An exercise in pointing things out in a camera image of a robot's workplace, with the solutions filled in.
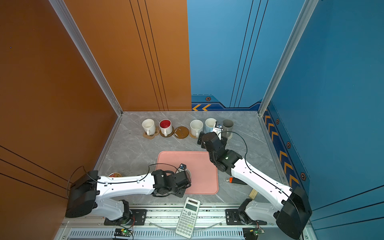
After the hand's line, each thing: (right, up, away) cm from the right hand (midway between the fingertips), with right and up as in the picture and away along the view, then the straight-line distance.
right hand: (207, 134), depth 78 cm
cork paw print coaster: (-38, -3, +27) cm, 47 cm away
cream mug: (-6, +4, +25) cm, 25 cm away
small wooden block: (+25, -32, +1) cm, 41 cm away
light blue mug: (+3, +5, +24) cm, 25 cm away
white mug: (-38, +5, +24) cm, 45 cm away
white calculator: (-10, -41, -5) cm, 43 cm away
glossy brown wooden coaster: (-16, 0, +29) cm, 33 cm away
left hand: (-12, -29, +1) cm, 31 cm away
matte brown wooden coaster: (-25, -2, +25) cm, 36 cm away
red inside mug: (-27, +4, +25) cm, 37 cm away
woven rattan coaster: (-9, -3, +27) cm, 29 cm away
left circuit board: (-39, -46, -7) cm, 61 cm away
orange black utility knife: (+16, -26, +7) cm, 32 cm away
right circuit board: (+21, -47, -7) cm, 52 cm away
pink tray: (-1, -23, +9) cm, 25 cm away
